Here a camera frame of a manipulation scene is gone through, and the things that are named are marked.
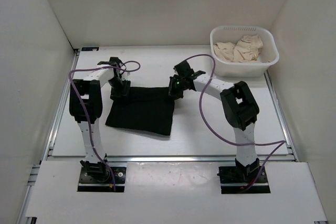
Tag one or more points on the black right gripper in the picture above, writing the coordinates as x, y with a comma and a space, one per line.
172, 92

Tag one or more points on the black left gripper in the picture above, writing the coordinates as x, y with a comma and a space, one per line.
124, 92

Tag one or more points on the black trousers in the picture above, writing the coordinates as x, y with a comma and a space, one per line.
144, 109

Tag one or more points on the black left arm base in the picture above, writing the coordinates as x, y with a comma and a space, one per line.
95, 177

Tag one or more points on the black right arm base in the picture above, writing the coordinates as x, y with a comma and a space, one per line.
239, 179

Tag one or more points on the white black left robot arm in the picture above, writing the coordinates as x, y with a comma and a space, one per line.
85, 105

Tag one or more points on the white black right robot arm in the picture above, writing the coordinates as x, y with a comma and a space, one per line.
239, 105

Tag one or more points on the beige trousers in basket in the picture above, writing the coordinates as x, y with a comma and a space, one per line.
246, 50

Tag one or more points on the white plastic basket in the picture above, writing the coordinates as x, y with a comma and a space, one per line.
268, 56

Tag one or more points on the aluminium frame rail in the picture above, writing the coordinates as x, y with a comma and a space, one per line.
48, 145

